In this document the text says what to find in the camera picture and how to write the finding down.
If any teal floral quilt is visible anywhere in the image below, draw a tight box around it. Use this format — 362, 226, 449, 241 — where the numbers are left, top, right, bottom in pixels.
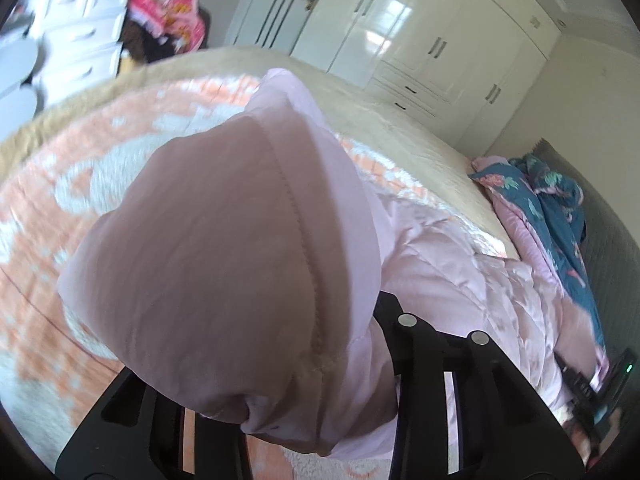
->
467, 152, 608, 361

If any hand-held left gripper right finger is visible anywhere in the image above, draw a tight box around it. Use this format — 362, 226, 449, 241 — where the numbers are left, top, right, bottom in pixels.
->
372, 292, 586, 480

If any grey scalloped panel board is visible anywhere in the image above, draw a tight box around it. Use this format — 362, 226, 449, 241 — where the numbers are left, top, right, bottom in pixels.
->
0, 30, 42, 128

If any orange and white patterned blanket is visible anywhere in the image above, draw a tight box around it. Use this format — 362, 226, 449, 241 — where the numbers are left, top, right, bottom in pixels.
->
0, 74, 506, 480

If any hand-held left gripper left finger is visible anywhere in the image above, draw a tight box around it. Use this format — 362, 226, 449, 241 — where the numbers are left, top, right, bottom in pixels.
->
55, 364, 251, 480

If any light pink padded jacket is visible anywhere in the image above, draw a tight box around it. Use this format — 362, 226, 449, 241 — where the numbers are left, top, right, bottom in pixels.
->
57, 67, 608, 461

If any white door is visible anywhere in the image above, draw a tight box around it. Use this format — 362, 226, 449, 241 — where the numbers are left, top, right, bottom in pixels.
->
225, 0, 346, 56

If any beige plush bed cover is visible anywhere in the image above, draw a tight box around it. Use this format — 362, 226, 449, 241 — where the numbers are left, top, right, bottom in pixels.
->
0, 46, 521, 261

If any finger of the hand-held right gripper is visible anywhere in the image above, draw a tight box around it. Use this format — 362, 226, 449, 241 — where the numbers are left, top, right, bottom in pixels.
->
554, 354, 601, 405

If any white glossy wardrobe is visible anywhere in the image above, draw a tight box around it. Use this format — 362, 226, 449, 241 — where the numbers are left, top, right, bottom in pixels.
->
290, 0, 561, 147

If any white chest of drawers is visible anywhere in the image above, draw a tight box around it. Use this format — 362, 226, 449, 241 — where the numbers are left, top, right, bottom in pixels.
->
27, 0, 138, 108

